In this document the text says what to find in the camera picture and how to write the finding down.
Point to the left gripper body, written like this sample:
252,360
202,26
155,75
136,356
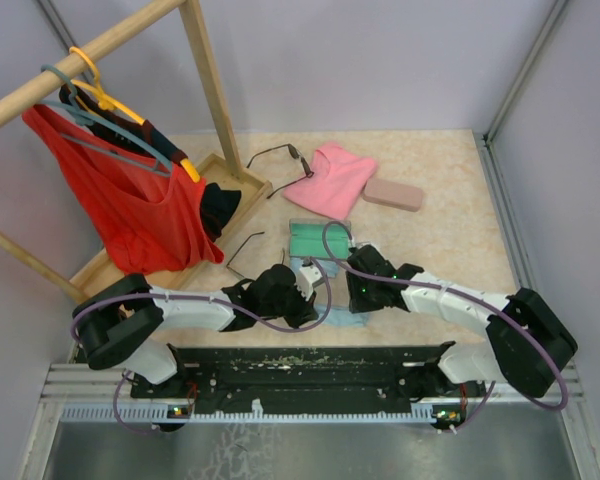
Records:
293,307

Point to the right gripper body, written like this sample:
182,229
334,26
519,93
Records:
363,294

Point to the large light blue cloth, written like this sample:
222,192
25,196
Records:
338,316

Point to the small light blue cloth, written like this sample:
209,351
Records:
330,267

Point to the thin wire-frame sunglasses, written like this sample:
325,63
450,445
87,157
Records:
253,257

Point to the grey glasses case green lining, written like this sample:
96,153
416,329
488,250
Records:
306,239

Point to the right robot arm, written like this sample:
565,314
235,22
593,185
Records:
520,331

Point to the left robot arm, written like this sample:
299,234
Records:
115,327

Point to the tortoiseshell sunglasses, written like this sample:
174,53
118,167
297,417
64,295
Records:
296,155

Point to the pink glasses case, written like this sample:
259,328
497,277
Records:
393,194

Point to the pink folded shirt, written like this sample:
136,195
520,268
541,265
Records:
338,180

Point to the dark striped hanging garment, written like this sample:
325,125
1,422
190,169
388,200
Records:
217,206

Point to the red hanging shirt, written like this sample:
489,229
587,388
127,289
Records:
147,222

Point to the yellow plastic hanger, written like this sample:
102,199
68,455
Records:
95,88

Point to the grey-blue plastic hanger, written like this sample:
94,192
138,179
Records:
162,165

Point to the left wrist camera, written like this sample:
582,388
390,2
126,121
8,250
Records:
308,278

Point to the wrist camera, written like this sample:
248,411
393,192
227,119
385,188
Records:
308,278
362,244

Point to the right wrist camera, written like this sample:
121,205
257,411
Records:
362,244

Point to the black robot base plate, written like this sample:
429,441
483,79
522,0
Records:
298,385

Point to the aluminium frame rail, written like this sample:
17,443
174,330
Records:
503,436

